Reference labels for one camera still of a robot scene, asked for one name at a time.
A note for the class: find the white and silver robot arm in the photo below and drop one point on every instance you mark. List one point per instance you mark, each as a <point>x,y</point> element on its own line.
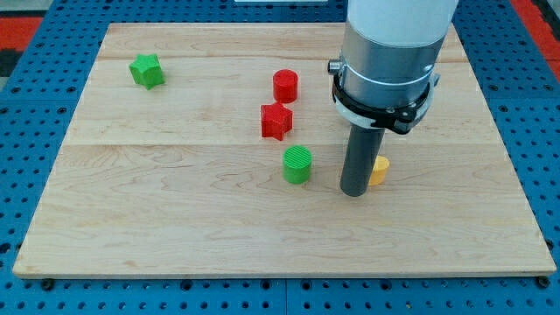
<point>384,76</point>

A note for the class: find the red star block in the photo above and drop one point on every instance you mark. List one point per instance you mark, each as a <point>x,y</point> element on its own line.
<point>276,120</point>

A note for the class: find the green star block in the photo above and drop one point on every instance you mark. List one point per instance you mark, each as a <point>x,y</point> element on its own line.
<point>146,71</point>

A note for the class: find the green cylinder block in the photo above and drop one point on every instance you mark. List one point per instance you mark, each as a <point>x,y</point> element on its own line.
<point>297,164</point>

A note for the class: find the red cylinder block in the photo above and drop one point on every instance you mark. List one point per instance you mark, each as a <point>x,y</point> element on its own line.
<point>285,86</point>

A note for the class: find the light wooden board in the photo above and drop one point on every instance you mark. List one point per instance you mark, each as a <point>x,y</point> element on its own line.
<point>177,181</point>

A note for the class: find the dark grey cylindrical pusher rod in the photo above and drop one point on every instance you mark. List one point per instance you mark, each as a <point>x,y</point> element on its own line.
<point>361,152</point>

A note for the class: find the yellow cylinder block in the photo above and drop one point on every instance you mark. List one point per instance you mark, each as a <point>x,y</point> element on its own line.
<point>379,171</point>

